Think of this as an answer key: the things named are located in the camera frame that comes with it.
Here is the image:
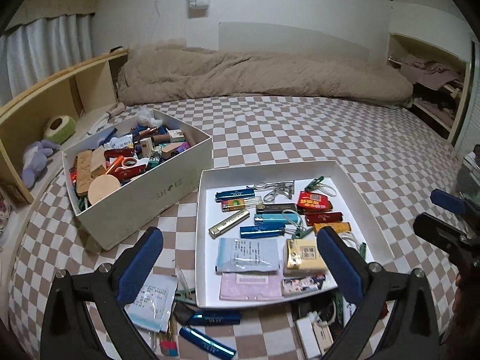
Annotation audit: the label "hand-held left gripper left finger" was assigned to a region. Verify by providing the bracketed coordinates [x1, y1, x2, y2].
[40, 227, 164, 360]

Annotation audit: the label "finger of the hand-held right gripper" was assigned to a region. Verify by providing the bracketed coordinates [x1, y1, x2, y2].
[430, 189, 480, 215]
[413, 212, 480, 253]

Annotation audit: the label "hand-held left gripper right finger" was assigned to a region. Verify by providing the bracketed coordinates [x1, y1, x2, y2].
[317, 227, 440, 360]

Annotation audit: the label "green clip with pale loop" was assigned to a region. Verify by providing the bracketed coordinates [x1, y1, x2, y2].
[281, 210, 317, 239]

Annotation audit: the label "shallow white cardboard tray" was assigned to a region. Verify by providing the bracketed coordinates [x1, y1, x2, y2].
[196, 160, 395, 308]

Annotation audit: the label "red snack packet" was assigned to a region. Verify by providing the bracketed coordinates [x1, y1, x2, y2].
[296, 191, 333, 211]

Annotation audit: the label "green clip with white loop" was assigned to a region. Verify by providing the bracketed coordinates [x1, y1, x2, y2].
[304, 177, 337, 197]

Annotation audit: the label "black lighter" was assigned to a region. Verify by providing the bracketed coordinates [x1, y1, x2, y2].
[256, 203, 299, 214]

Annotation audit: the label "silver eyelash curler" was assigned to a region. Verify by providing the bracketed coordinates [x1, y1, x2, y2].
[253, 180, 295, 203]

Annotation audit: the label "clear lighter with orange label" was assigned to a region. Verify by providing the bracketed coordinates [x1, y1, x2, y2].
[221, 197, 263, 212]

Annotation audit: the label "dark blue lighter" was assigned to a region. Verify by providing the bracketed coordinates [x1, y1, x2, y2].
[240, 225, 287, 239]
[187, 309, 242, 326]
[215, 188, 256, 202]

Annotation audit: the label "person's right forearm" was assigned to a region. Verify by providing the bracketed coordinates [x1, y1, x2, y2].
[450, 274, 480, 349]

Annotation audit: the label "white plastic packet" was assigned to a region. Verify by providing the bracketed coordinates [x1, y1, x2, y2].
[124, 273, 179, 332]

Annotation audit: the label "gold tissue pack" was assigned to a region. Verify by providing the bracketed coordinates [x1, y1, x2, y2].
[284, 238, 329, 276]

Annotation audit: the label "clear plastic box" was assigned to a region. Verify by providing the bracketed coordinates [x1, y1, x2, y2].
[455, 150, 480, 199]

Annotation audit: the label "small printed sachet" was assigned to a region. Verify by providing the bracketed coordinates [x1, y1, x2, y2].
[281, 274, 326, 296]

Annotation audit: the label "red lighter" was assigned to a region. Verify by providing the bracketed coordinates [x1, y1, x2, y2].
[304, 212, 344, 226]

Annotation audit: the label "cream shoe box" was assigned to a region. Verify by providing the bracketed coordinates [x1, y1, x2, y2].
[62, 109, 212, 252]

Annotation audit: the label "small white box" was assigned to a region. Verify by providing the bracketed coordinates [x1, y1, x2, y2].
[294, 319, 323, 359]

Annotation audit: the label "teal lighter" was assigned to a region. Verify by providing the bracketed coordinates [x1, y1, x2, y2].
[254, 213, 302, 226]

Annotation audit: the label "round beige powder puff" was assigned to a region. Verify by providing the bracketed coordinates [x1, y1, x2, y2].
[87, 174, 122, 205]

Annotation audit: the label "pink packet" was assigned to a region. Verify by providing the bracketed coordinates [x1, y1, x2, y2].
[219, 270, 284, 301]

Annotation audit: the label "white slatted closet door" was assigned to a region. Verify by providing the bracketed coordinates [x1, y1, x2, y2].
[452, 41, 480, 158]

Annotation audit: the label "light blue foil packet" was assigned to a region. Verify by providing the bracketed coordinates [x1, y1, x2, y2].
[215, 237, 282, 274]

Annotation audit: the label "carved wooden block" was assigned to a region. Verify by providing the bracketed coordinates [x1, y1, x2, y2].
[74, 150, 94, 197]

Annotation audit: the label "pile of cosmetics and sundries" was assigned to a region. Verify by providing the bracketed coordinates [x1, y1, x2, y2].
[69, 110, 201, 211]

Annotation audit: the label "pink folded clothes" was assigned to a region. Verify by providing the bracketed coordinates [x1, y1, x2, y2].
[397, 54, 464, 91]

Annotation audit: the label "checkered bed sheet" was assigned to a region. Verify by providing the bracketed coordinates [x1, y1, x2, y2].
[7, 95, 466, 360]

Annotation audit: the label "red patterned printed cloth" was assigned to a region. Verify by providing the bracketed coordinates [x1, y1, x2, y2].
[0, 184, 17, 248]

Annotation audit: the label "purple plush toy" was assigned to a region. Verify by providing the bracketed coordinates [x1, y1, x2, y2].
[21, 139, 61, 189]

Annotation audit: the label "crumpled white tissue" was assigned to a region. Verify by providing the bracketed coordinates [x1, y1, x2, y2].
[136, 106, 166, 126]

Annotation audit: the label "green tape roll toy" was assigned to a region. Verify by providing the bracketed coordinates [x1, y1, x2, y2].
[43, 115, 77, 144]

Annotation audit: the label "cream bedside shelf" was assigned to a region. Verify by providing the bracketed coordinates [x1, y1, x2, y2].
[0, 49, 130, 205]

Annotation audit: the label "beige fluffy blanket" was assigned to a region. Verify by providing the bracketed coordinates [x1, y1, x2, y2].
[117, 43, 414, 110]

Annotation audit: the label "white curtain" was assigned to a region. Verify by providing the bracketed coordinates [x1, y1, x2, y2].
[0, 13, 94, 107]

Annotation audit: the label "beige curtain valance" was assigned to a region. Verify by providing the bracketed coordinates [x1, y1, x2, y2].
[5, 0, 100, 32]

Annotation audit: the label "green clip with white cord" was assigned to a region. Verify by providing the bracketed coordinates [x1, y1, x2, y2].
[337, 232, 367, 259]

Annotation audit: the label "white cable coil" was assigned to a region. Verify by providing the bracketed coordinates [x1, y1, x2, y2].
[307, 300, 338, 325]

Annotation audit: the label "cream wall closet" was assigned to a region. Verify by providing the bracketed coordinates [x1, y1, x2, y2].
[386, 32, 473, 145]

